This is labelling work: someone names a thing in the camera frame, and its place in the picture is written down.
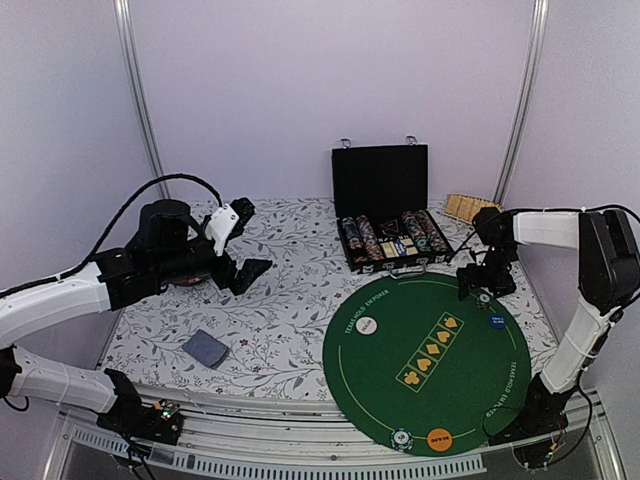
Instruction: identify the green round poker mat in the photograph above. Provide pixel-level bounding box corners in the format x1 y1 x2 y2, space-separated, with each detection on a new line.
322 273 532 457

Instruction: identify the triangular all in card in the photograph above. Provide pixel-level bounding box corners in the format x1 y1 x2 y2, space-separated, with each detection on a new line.
379 219 402 239

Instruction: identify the poker chip row far left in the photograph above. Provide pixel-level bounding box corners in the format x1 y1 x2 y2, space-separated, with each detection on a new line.
341 217 369 263

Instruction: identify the left aluminium frame post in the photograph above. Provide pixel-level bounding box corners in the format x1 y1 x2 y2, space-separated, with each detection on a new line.
113 0 165 179

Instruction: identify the white dealer button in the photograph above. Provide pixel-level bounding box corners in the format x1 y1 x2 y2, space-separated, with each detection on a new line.
356 316 378 335

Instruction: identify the blue small blind button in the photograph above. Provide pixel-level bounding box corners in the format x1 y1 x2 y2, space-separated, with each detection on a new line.
489 313 507 330

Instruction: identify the front aluminium rail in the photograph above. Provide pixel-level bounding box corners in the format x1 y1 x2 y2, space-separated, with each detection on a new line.
43 388 629 479

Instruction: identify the right aluminium frame post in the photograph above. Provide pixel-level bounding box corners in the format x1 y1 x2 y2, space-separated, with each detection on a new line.
493 0 549 204

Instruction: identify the woven bamboo tray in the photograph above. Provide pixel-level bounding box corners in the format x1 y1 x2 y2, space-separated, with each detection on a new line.
444 194 503 224

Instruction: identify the playing card deck box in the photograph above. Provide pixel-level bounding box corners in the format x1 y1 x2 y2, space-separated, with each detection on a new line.
381 238 419 259

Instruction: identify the poker chip row far right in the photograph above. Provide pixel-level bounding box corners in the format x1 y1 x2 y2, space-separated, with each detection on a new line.
414 210 448 253

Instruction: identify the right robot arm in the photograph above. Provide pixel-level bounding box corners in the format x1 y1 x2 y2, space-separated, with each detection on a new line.
456 204 639 436

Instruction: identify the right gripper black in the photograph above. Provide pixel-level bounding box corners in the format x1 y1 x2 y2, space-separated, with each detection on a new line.
457 244 518 300

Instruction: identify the blue grey cloth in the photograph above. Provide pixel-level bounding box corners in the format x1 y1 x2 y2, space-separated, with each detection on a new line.
181 329 230 369

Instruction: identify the poker chip row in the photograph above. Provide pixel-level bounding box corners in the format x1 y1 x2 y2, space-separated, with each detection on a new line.
401 211 431 253
356 215 385 261
414 210 448 253
341 217 369 263

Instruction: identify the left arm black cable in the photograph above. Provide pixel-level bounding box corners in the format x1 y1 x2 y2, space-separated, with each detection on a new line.
0 172 224 296

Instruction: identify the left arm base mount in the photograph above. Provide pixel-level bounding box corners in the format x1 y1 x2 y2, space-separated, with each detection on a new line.
96 369 184 446

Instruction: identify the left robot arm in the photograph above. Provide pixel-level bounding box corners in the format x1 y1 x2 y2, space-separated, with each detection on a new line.
1 198 271 434

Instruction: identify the green white poker chip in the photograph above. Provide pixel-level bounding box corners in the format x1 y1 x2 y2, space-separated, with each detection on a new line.
390 428 414 452

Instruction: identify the orange big blind button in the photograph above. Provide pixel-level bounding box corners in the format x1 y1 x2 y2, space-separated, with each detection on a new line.
426 428 453 453

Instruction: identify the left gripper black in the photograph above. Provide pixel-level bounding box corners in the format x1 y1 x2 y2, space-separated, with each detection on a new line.
154 223 274 295

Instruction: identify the black poker chip case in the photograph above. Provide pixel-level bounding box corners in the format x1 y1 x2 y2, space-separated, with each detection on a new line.
331 136 453 274

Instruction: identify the aluminium frame post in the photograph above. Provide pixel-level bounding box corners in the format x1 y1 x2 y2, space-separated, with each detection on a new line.
493 0 549 204
113 0 165 179

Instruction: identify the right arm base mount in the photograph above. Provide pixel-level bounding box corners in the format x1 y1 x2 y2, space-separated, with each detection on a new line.
482 370 593 470

